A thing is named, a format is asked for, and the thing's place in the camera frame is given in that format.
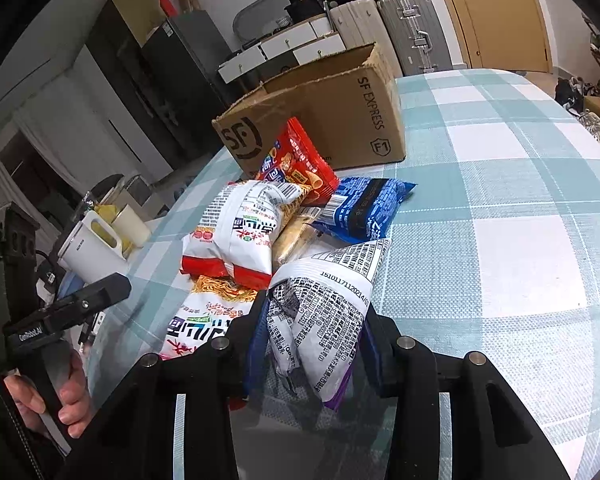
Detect checked tablecloth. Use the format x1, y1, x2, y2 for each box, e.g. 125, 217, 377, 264
80, 67, 600, 480

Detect wooden door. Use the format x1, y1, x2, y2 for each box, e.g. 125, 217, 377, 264
427, 0, 553, 73

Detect cream tumbler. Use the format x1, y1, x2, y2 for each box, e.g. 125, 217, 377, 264
111, 203, 152, 247

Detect black bag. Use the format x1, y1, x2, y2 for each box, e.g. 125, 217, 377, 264
282, 0, 331, 23

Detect beige biscuit packet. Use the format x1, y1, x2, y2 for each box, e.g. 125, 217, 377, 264
271, 205, 326, 267

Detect beige suitcase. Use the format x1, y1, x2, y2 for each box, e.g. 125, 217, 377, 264
328, 0, 398, 78

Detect yellow bag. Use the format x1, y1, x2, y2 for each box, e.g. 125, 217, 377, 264
94, 200, 131, 256

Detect blue snack packet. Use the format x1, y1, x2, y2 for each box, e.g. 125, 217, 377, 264
312, 176, 417, 245

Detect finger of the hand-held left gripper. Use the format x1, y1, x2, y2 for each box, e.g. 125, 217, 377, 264
45, 274, 132, 333

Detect red chips packet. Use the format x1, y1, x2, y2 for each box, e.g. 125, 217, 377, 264
255, 116, 340, 206

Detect white drawer cabinet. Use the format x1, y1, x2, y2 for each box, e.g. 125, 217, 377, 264
217, 12, 348, 86

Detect white red noodle packet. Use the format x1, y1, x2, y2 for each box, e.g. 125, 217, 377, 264
162, 275, 261, 361
181, 180, 305, 290

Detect black shoes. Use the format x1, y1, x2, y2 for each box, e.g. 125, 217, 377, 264
555, 77, 586, 111

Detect grey rounded frame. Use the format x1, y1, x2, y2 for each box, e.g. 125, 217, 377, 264
232, 0, 293, 43

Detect cardboard box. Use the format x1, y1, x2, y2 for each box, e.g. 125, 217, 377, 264
211, 42, 407, 177

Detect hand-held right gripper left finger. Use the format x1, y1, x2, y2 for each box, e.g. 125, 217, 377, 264
55, 300, 276, 480

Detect person's left hand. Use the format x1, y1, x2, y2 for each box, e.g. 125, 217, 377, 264
4, 347, 92, 438

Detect silver suitcase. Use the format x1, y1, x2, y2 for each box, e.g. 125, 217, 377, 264
377, 0, 453, 77

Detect black fridge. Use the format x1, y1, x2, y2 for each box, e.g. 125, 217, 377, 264
140, 10, 241, 156

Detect brown cardboard sheet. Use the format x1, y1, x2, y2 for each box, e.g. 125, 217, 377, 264
111, 0, 167, 43

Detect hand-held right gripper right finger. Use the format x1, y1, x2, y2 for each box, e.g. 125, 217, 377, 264
362, 302, 573, 480

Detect white kettle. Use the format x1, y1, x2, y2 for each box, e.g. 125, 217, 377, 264
57, 210, 131, 286

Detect dark wardrobe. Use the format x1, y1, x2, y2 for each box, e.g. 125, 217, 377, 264
87, 0, 181, 161

